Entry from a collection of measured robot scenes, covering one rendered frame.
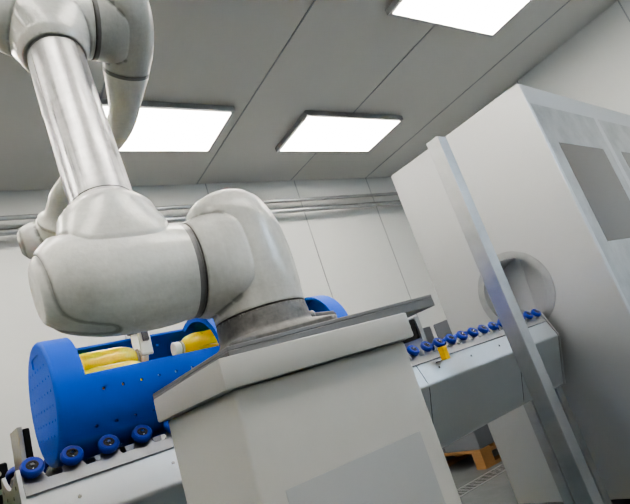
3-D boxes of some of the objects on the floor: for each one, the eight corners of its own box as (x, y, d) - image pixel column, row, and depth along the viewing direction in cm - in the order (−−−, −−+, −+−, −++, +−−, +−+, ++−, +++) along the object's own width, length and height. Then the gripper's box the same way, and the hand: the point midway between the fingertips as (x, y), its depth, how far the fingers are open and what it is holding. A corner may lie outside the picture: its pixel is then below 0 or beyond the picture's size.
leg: (627, 535, 211) (562, 385, 227) (622, 541, 207) (556, 388, 223) (614, 534, 215) (551, 388, 231) (608, 540, 211) (545, 391, 228)
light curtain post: (650, 610, 157) (446, 136, 201) (643, 621, 154) (436, 135, 197) (630, 608, 162) (434, 145, 206) (623, 618, 158) (425, 144, 202)
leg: (595, 534, 221) (535, 391, 237) (589, 540, 217) (528, 394, 233) (582, 534, 225) (524, 394, 241) (576, 540, 221) (518, 397, 238)
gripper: (150, 260, 136) (170, 345, 130) (129, 283, 149) (147, 362, 143) (121, 262, 131) (141, 351, 125) (103, 286, 144) (120, 367, 138)
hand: (142, 345), depth 135 cm, fingers open, 4 cm apart
